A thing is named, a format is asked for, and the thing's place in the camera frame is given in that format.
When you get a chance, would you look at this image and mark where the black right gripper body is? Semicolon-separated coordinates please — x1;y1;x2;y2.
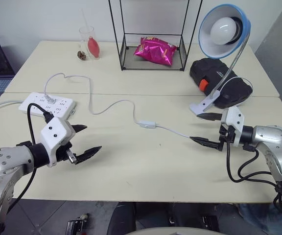
218;123;237;150

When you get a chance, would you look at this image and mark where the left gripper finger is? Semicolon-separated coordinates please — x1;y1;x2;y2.
74;145;103;165
71;124;88;135

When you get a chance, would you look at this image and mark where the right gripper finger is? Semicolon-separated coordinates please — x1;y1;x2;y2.
189;136;224;150
196;112;223;122

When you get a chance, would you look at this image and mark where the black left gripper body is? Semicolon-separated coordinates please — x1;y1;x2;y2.
55;141;78;165

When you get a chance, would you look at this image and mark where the blue gooseneck clip desk lamp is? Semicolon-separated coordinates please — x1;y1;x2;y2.
188;3;252;116

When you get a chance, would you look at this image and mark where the black case with orange latch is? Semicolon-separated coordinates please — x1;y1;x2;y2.
189;58;254;109

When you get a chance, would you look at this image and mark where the white power strip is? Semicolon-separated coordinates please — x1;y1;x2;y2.
18;92;77;118

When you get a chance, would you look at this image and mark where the small black metal floor object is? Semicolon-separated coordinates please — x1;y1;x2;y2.
66;213;89;235

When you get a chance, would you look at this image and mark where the dark rounded shape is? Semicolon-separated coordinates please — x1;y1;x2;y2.
106;202;137;235

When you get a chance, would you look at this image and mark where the red rubber bulb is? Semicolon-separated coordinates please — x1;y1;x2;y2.
87;36;101;59

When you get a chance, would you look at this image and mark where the pink snack bag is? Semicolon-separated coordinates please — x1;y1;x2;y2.
133;36;178;67

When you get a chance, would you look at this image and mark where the clear drinking glass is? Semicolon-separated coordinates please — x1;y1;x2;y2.
79;25;102;60

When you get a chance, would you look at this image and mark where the pale curved robot torso edge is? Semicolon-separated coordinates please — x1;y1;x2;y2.
122;226;224;235

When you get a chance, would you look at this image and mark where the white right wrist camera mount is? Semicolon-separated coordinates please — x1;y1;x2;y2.
220;106;245;148

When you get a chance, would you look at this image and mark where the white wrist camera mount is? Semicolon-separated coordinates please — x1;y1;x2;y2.
220;106;245;148
40;117;76;168

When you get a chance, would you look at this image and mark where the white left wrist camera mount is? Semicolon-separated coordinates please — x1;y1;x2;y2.
40;117;76;168

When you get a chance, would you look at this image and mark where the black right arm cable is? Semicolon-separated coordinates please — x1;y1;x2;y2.
226;141;279;187

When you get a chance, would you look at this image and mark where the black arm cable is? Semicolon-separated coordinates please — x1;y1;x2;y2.
8;103;55;213
226;141;279;187

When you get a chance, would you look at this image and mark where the white lamp power cord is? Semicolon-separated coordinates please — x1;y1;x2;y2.
44;72;254;139

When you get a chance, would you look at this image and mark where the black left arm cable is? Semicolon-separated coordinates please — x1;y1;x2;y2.
8;103;55;213

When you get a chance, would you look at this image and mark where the white inline cord switch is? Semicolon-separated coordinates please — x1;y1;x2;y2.
139;119;158;129

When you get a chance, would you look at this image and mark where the white power strip cable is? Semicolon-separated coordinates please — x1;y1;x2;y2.
0;99;25;115

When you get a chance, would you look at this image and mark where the black wire frame rack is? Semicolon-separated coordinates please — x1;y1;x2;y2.
108;0;203;71

